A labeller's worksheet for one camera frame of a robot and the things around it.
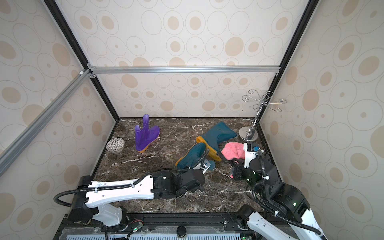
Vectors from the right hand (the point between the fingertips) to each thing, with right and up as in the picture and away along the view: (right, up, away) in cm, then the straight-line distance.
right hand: (239, 159), depth 62 cm
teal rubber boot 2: (-7, +7, +39) cm, 40 cm away
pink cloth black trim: (-3, +4, -2) cm, 5 cm away
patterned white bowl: (-73, +3, +38) cm, 82 cm away
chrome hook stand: (+22, +10, +46) cm, 52 cm away
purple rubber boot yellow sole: (-49, +8, +28) cm, 57 cm away
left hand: (-14, -7, +5) cm, 17 cm away
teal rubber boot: (-20, -3, +30) cm, 36 cm away
